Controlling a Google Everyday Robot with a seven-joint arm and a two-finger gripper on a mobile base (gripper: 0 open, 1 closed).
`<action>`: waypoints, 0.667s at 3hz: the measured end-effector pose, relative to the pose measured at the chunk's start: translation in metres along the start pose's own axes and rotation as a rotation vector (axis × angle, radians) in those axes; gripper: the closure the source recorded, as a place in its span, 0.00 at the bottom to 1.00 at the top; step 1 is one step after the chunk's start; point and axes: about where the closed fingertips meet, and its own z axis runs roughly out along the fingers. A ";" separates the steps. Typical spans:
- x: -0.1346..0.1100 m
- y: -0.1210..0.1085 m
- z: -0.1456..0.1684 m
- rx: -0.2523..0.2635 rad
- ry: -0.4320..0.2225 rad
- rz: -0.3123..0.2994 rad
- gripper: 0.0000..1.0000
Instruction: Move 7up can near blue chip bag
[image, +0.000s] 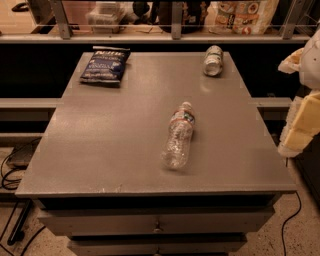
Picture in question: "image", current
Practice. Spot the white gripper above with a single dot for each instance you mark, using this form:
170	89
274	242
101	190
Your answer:
311	65

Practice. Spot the colourful snack bag on shelf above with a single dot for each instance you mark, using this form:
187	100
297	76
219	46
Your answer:
248	17

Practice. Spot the clear plastic container on shelf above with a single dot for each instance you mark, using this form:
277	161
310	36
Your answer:
105	18

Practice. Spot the grey metal shelf rail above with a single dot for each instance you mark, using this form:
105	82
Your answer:
64	21

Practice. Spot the dark bag on shelf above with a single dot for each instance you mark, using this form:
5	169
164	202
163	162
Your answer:
192	15

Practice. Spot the grey drawer cabinet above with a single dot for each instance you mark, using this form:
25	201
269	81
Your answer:
98	176

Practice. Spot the blue chip bag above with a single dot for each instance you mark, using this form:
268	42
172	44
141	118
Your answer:
106	67

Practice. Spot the clear plastic water bottle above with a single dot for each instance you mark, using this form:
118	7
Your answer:
181	126

